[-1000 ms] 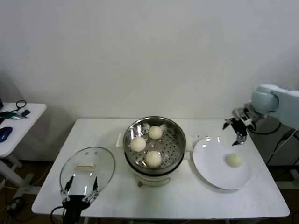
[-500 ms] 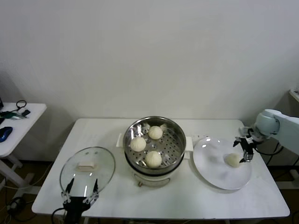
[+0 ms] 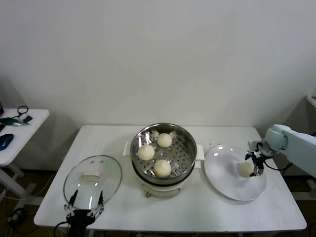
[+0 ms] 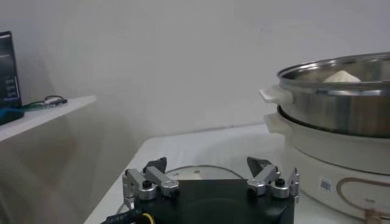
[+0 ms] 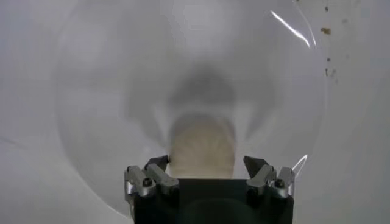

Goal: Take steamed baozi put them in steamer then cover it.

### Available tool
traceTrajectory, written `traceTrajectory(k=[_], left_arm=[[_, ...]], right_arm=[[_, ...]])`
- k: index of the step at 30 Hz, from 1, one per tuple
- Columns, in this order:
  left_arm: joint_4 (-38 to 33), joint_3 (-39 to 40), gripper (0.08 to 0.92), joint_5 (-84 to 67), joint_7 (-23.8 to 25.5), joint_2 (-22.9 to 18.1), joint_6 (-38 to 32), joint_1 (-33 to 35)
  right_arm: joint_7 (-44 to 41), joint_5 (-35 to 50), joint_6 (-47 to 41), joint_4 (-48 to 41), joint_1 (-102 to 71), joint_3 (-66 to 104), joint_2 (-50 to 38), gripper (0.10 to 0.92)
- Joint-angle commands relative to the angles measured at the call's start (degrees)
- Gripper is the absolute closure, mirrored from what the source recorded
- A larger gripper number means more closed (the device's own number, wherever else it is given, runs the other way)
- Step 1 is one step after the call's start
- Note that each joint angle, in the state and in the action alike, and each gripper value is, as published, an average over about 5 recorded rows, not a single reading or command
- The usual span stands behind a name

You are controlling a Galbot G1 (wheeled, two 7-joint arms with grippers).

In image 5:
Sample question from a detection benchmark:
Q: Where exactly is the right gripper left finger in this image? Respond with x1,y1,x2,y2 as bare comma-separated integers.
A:
123,155,180,203

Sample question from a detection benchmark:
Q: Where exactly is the round white plate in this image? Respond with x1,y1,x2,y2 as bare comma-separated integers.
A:
52,0,329,220

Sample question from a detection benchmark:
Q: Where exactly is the white steamed baozi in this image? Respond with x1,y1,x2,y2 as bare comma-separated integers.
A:
167,113,237,180

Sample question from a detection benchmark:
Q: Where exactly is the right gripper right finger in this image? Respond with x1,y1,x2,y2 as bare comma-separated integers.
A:
243,155,296,200

